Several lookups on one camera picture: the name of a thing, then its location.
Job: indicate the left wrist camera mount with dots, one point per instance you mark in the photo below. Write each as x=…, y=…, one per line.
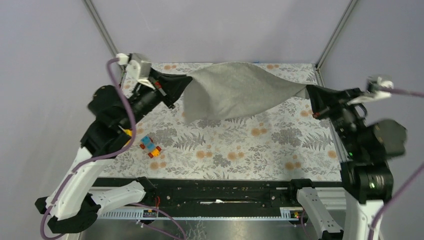
x=138, y=66

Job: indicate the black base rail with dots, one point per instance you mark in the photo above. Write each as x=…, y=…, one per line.
x=229, y=199

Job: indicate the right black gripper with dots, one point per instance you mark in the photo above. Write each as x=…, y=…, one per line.
x=323, y=99

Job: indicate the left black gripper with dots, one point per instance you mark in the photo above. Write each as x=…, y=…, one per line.
x=170, y=86

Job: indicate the left aluminium frame post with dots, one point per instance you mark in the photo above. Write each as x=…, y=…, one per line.
x=101, y=27

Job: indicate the right aluminium frame post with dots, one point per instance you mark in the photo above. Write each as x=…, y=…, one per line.
x=336, y=33

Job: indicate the aluminium frame post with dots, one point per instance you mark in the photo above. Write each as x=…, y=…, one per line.
x=336, y=33
x=101, y=27

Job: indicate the floral patterned tablecloth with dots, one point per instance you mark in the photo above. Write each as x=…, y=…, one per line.
x=280, y=144

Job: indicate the blue orange toy car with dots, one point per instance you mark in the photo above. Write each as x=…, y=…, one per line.
x=147, y=144

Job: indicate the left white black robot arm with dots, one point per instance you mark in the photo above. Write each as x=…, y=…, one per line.
x=71, y=208

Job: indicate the yellow toy block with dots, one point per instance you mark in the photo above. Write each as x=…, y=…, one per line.
x=129, y=133

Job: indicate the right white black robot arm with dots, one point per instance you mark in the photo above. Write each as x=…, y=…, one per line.
x=366, y=178

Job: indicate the grey cloth napkin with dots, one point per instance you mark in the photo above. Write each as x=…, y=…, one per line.
x=235, y=89

